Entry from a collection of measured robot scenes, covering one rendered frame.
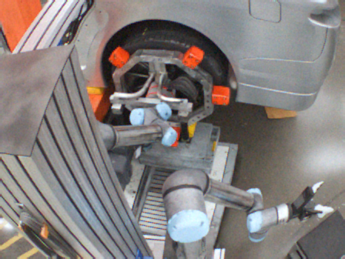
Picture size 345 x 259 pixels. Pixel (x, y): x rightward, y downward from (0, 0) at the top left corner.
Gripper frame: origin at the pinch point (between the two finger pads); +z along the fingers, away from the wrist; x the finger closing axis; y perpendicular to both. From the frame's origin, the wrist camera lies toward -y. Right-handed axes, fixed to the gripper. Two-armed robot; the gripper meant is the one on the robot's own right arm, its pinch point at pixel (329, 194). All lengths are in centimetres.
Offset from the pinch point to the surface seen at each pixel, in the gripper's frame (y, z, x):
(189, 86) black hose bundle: 9, -43, -89
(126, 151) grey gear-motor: 71, -84, -116
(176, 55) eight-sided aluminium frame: -2, -46, -102
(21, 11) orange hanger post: -65, -112, -72
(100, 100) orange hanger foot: 39, -95, -131
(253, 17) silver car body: -29, -6, -91
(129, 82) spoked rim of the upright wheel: 27, -74, -127
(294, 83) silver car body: 14, 17, -87
